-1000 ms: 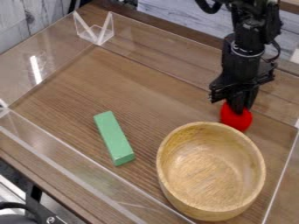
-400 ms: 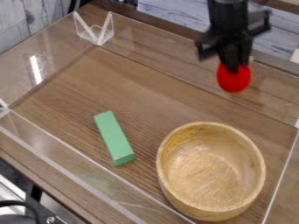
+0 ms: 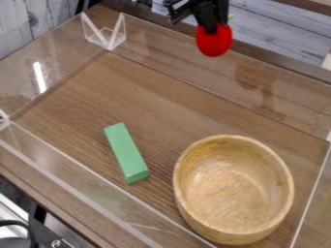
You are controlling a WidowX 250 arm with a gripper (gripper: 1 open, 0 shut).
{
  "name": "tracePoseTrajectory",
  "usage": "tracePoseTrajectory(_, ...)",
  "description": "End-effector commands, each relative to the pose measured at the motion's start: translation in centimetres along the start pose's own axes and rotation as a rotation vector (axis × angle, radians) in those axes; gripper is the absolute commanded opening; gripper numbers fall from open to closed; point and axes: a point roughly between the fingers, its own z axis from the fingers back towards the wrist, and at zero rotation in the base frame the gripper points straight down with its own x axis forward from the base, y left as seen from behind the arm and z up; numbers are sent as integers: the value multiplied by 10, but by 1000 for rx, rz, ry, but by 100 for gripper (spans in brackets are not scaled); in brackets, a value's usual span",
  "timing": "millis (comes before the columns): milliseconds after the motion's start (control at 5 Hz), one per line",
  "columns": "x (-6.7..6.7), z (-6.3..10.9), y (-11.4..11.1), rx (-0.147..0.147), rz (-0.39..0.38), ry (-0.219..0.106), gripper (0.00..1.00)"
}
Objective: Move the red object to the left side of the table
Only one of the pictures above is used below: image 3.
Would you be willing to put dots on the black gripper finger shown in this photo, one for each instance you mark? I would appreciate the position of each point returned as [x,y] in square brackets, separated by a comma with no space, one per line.
[222,9]
[203,13]

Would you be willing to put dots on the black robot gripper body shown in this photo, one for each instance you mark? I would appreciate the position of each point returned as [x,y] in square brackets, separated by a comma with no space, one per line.
[179,9]

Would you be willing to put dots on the red plush strawberry toy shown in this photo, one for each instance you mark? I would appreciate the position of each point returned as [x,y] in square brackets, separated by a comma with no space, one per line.
[214,44]

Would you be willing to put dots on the green rectangular block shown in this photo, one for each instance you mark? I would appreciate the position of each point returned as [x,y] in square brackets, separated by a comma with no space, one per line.
[127,153]

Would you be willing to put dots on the light wooden bowl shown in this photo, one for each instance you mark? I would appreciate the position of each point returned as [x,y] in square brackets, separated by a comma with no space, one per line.
[234,189]

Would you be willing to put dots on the clear acrylic corner bracket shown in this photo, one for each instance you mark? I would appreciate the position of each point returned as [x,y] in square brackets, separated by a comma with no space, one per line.
[105,38]

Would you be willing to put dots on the clear acrylic tray enclosure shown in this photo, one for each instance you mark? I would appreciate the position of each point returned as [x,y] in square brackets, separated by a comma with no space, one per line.
[65,88]

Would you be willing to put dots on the black table leg bracket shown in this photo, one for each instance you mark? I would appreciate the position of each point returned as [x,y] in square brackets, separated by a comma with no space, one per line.
[47,238]

